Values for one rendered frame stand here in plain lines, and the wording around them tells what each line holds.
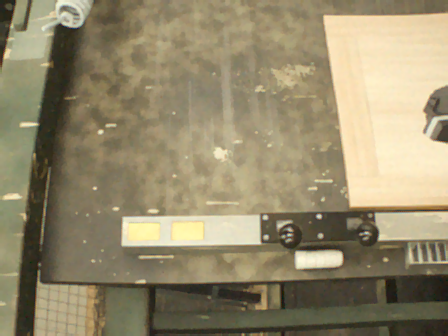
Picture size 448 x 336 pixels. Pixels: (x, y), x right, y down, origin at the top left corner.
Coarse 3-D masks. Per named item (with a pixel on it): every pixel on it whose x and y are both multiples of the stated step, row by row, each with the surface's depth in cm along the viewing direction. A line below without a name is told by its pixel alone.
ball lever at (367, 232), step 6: (348, 222) 98; (354, 222) 98; (360, 222) 97; (366, 222) 88; (372, 222) 88; (348, 228) 98; (354, 228) 97; (360, 228) 87; (366, 228) 87; (372, 228) 87; (378, 228) 87; (360, 234) 87; (366, 234) 87; (372, 234) 86; (378, 234) 87; (360, 240) 87; (366, 240) 87; (372, 240) 87
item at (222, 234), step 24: (192, 216) 103; (216, 216) 102; (240, 216) 102; (384, 216) 100; (408, 216) 99; (432, 216) 99; (168, 240) 101; (192, 240) 101; (216, 240) 101; (240, 240) 100; (384, 240) 98; (408, 240) 98; (432, 240) 98
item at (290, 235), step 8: (280, 224) 99; (288, 224) 88; (296, 224) 89; (280, 232) 89; (288, 232) 88; (296, 232) 88; (280, 240) 89; (288, 240) 88; (296, 240) 88; (288, 248) 89
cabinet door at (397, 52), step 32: (352, 32) 118; (384, 32) 118; (416, 32) 117; (352, 64) 115; (384, 64) 115; (416, 64) 114; (352, 96) 112; (384, 96) 112; (416, 96) 111; (352, 128) 109; (384, 128) 109; (416, 128) 109; (352, 160) 107; (384, 160) 107; (416, 160) 106; (352, 192) 104; (384, 192) 104; (416, 192) 103
